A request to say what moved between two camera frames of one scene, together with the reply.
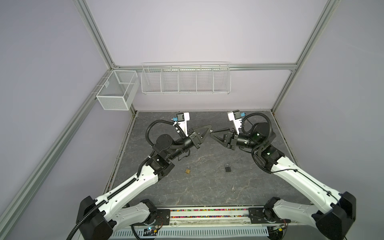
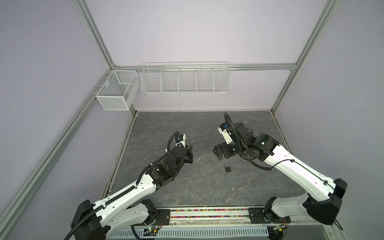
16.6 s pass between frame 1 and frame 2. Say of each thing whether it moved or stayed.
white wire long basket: stayed
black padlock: stayed
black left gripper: moved
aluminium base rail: stayed
